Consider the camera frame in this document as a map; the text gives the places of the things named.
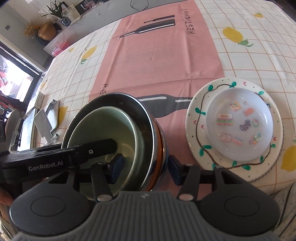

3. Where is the blue glass vase plant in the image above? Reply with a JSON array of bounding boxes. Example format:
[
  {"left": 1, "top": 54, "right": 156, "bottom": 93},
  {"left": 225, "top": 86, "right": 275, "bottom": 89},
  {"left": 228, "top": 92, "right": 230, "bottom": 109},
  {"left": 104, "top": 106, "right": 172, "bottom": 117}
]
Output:
[{"left": 43, "top": 1, "right": 72, "bottom": 27}]

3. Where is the small white sticker dish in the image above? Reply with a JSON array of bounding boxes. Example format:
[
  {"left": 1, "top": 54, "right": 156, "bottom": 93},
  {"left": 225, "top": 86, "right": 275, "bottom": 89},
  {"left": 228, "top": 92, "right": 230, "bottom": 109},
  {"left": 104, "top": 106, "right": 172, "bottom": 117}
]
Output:
[{"left": 206, "top": 88, "right": 273, "bottom": 162}]

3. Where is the pink storage box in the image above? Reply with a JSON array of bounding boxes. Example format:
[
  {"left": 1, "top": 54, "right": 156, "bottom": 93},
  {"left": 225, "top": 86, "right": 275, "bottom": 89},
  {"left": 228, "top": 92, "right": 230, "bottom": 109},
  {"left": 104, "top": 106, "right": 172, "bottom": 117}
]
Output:
[{"left": 51, "top": 41, "right": 71, "bottom": 57}]

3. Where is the checked pink tablecloth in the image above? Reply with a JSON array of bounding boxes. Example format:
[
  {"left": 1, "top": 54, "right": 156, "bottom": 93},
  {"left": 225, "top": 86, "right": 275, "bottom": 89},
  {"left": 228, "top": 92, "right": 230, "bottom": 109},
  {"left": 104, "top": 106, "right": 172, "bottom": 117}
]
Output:
[{"left": 41, "top": 1, "right": 295, "bottom": 194}]

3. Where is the clear glass plate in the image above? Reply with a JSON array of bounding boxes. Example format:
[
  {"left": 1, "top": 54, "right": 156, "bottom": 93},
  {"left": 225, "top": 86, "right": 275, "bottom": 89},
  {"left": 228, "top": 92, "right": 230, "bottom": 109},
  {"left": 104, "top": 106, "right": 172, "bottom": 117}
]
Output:
[{"left": 248, "top": 151, "right": 281, "bottom": 183}]

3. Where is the white fruit pattern plate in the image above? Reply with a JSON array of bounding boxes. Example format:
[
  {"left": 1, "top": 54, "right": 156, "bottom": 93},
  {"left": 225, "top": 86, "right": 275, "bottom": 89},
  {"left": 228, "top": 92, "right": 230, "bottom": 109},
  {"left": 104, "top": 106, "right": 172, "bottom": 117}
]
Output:
[{"left": 185, "top": 77, "right": 284, "bottom": 182}]

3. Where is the green ceramic bowl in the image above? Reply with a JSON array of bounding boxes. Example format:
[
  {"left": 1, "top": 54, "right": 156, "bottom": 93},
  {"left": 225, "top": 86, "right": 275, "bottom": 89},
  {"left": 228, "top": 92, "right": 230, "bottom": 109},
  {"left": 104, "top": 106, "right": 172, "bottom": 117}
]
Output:
[{"left": 63, "top": 106, "right": 144, "bottom": 196}]

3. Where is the orange steel bowl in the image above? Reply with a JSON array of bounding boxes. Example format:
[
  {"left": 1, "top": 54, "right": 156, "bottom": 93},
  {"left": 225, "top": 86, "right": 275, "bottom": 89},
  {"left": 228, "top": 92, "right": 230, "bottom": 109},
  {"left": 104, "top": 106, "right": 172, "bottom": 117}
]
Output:
[{"left": 62, "top": 93, "right": 167, "bottom": 196}]

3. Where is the brown acorn vase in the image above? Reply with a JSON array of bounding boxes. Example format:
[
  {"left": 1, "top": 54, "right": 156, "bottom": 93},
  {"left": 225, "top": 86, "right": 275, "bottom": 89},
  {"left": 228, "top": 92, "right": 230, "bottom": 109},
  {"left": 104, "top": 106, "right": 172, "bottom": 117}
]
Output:
[{"left": 38, "top": 22, "right": 57, "bottom": 41}]

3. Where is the black power cable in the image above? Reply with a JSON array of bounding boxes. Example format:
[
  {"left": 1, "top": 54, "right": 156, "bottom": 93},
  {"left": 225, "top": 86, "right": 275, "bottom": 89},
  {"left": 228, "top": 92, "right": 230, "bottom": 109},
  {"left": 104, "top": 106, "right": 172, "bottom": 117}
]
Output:
[{"left": 129, "top": 0, "right": 151, "bottom": 12}]

